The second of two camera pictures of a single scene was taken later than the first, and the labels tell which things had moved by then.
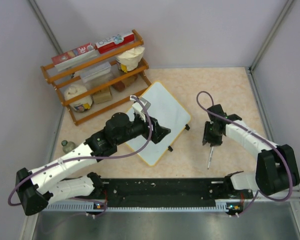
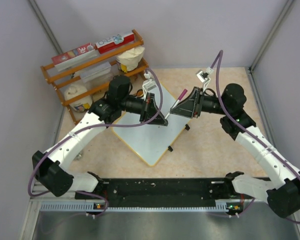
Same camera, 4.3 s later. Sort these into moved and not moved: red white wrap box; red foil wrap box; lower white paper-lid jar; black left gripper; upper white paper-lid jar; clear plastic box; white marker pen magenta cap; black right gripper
Moved: black left gripper; white marker pen magenta cap; black right gripper
Not moved: lower white paper-lid jar; red foil wrap box; clear plastic box; upper white paper-lid jar; red white wrap box
